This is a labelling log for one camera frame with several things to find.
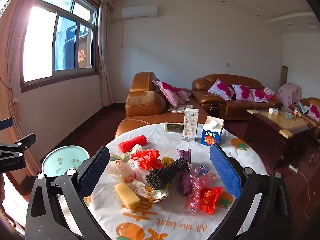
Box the white air conditioner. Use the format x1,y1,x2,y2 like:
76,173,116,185
122,5,158,20

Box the brown leather armchair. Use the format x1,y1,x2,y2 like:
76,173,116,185
289,97,320,130

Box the wooden coffee table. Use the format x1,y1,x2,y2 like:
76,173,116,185
244,108,315,157

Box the checkered cloth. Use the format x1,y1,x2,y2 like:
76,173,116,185
167,104,186,115

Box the beige curtain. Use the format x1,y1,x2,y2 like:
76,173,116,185
97,1,115,107

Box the purple wrapper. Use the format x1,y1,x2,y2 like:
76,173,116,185
176,148,195,196

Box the white power cable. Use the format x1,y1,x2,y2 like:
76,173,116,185
297,170,313,218

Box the white orange-print plastic tablecloth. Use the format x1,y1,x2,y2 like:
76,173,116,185
89,122,262,240

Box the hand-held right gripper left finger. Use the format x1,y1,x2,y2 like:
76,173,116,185
25,146,112,240

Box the pink transparent plastic wrapper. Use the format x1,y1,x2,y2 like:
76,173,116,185
183,164,222,215

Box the rolled brown mat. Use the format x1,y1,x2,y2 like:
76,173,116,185
280,66,289,87

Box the white fruit jelly packet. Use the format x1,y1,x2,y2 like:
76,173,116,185
129,179,153,197

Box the yellow sponge block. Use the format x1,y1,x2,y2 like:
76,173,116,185
114,182,141,209

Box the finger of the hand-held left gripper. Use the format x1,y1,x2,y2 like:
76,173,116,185
0,134,37,155
0,118,13,131

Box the clear white snack wrapper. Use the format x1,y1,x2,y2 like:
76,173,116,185
109,144,143,162

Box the black knitted scrubber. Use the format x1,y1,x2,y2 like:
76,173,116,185
144,158,190,190

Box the gold foil wrapper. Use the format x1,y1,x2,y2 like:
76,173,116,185
147,188,171,203

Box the light green enamel basin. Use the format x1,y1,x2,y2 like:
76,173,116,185
41,145,91,178

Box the white red-print snack packet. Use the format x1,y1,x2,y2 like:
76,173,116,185
107,160,137,183

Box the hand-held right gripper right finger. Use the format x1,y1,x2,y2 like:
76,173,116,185
209,144,293,240

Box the peach curtain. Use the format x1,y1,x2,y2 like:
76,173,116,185
0,0,49,180

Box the red foam net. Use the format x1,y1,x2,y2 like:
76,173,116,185
118,135,148,153

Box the dark green seaweed packet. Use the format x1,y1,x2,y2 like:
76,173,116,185
163,122,185,133

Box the tall white box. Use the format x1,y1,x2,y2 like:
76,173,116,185
182,108,200,143

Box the brown leather three-seat sofa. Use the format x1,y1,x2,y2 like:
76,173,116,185
191,73,284,121

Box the pink cloth-covered chair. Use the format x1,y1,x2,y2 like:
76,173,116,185
276,82,302,109

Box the red mesh bag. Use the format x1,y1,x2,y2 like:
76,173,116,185
130,149,161,171

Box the sliding glass window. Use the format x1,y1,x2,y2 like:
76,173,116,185
20,0,100,93

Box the brown leather chaise sofa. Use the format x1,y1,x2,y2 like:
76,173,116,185
114,71,212,138

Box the red foil packet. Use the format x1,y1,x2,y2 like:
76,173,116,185
198,186,223,215

